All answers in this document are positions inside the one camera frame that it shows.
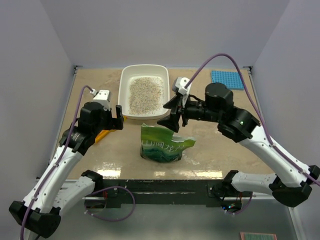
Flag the blue studded plate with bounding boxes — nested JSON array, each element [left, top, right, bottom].
[[211, 70, 244, 91]]

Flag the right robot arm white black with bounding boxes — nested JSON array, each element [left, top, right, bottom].
[[157, 77, 320, 208]]

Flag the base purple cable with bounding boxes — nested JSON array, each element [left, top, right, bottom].
[[224, 192, 255, 216], [84, 186, 137, 222]]

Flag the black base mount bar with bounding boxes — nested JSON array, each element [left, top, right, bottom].
[[84, 178, 253, 210]]

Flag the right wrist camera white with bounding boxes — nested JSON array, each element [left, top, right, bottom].
[[171, 76, 192, 96]]

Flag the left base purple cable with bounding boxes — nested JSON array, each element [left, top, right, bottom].
[[84, 186, 137, 222]]

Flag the pink green card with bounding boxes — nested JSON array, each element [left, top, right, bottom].
[[240, 232, 277, 240]]

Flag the cat litter granules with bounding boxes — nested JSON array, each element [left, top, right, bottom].
[[128, 76, 164, 116]]

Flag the orange plastic scoop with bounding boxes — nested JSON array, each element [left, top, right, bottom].
[[95, 130, 111, 144]]

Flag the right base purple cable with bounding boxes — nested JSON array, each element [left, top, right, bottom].
[[224, 192, 255, 216]]

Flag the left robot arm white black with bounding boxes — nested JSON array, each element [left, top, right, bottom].
[[9, 100, 124, 240]]

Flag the green litter bag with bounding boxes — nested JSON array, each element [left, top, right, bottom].
[[140, 123, 196, 164]]

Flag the white litter box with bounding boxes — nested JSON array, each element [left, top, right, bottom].
[[118, 64, 170, 120]]

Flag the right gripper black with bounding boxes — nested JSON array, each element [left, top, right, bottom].
[[157, 92, 222, 132]]

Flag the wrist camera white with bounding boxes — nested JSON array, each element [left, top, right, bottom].
[[90, 89, 111, 111], [171, 76, 192, 96]]

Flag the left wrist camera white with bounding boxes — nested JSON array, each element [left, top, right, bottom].
[[90, 89, 111, 111]]

